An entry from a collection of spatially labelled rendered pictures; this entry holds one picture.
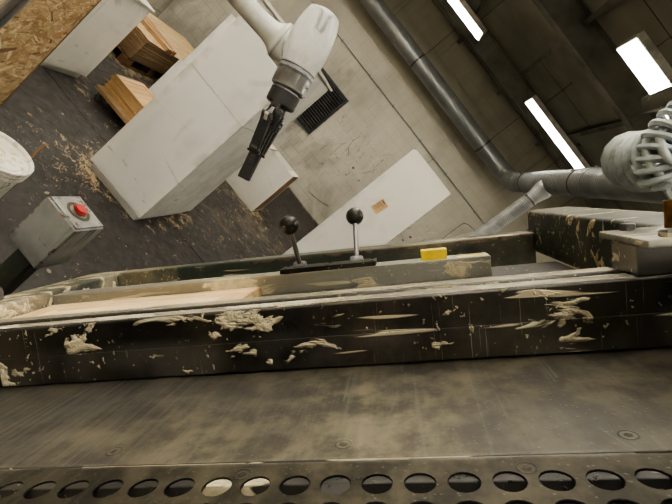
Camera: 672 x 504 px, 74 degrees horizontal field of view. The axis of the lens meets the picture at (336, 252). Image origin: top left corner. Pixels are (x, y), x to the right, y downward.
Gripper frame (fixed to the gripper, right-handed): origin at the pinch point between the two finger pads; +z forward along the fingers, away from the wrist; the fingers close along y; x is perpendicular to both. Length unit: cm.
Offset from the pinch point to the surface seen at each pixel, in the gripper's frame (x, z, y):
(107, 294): 10.1, 39.0, -17.9
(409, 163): -34, -69, 343
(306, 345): -34, 12, -64
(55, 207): 42, 33, 0
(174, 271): 7.6, 34.8, 5.8
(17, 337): -4, 29, -62
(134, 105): 216, 6, 292
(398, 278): -43.7, 5.5, -21.0
